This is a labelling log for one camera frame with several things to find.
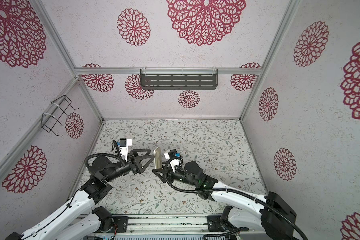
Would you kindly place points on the black wire wall basket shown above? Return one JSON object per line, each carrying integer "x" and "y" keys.
{"x": 50, "y": 119}

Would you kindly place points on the white remote control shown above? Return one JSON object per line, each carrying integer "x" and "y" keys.
{"x": 158, "y": 158}

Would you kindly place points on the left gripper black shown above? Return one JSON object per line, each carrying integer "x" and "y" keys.
{"x": 136, "y": 166}

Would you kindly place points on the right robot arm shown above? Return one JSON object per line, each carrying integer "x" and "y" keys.
{"x": 244, "y": 211}

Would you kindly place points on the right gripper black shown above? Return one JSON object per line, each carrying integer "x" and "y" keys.
{"x": 170, "y": 177}

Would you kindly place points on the dark grey wall shelf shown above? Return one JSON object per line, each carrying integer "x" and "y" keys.
{"x": 179, "y": 80}

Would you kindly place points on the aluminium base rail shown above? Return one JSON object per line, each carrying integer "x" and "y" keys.
{"x": 182, "y": 224}

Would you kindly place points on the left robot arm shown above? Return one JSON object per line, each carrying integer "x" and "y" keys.
{"x": 79, "y": 216}

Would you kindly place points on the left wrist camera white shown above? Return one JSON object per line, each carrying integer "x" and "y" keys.
{"x": 124, "y": 145}

